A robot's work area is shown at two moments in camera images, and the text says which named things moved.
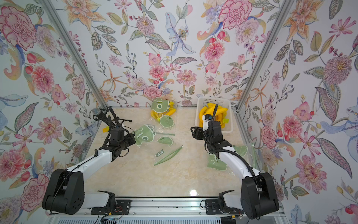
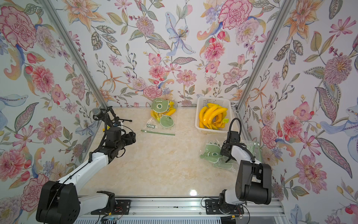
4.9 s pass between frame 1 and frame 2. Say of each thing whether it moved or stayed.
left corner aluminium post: stayed
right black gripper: moved
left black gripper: stayed
